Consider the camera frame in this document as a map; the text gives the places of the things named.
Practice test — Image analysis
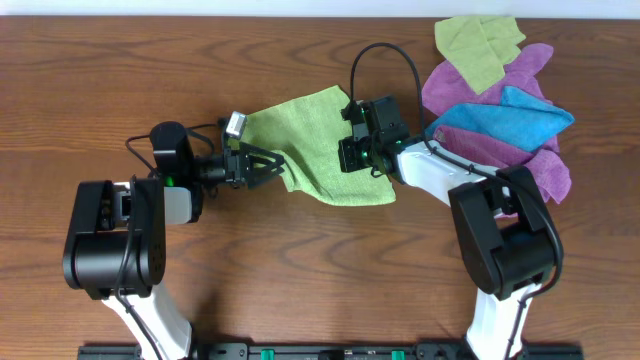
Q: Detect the blue cloth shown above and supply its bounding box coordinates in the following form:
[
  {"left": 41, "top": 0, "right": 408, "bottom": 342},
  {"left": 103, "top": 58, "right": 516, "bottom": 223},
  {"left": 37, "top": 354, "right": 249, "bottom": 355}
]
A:
[{"left": 425, "top": 86, "right": 575, "bottom": 152}]

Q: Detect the olive green cloth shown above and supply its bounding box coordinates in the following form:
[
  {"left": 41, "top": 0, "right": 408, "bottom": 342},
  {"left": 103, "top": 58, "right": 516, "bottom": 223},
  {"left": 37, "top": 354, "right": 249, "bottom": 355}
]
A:
[{"left": 434, "top": 16, "right": 526, "bottom": 95}]

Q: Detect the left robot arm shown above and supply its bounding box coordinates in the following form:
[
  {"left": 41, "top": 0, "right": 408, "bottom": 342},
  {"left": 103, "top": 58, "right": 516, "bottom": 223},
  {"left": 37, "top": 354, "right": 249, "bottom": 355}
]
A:
[{"left": 62, "top": 122, "right": 284, "bottom": 359}]

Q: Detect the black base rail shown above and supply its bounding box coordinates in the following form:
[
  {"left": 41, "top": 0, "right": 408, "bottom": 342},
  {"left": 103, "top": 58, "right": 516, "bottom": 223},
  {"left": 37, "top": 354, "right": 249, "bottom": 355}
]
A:
[{"left": 77, "top": 341, "right": 584, "bottom": 360}]

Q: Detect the light green cloth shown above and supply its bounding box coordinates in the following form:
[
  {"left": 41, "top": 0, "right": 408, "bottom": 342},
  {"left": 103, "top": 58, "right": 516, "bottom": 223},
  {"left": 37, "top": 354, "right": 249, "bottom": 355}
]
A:
[{"left": 241, "top": 85, "right": 396, "bottom": 206}]

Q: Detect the purple cloth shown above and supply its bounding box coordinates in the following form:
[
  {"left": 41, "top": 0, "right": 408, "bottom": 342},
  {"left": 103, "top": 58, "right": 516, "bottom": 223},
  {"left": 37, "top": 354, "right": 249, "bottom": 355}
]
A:
[
  {"left": 433, "top": 125, "right": 572, "bottom": 204},
  {"left": 422, "top": 43, "right": 554, "bottom": 115}
]

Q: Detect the lower purple cloth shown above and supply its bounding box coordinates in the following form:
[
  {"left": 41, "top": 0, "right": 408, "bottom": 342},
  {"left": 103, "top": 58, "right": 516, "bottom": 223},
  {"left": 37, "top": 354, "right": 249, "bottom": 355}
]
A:
[{"left": 433, "top": 125, "right": 572, "bottom": 204}]

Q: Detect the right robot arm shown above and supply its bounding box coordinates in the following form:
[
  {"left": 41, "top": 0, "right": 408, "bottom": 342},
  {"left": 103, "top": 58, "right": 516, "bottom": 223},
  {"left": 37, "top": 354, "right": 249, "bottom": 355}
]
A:
[{"left": 338, "top": 96, "right": 563, "bottom": 359}]

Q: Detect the upper purple cloth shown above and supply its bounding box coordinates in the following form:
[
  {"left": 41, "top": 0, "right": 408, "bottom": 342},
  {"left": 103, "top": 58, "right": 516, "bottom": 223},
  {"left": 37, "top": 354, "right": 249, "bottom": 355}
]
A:
[{"left": 422, "top": 43, "right": 554, "bottom": 115}]

